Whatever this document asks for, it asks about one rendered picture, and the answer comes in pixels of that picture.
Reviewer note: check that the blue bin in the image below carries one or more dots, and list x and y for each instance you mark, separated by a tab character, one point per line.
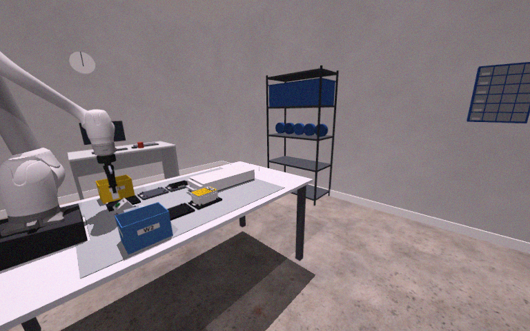
144	226

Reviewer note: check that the grey bench mat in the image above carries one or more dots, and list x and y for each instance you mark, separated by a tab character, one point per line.
105	247

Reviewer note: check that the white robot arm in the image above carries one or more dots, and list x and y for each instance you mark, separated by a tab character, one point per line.
28	184

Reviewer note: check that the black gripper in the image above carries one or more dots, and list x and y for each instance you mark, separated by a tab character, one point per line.
109	170

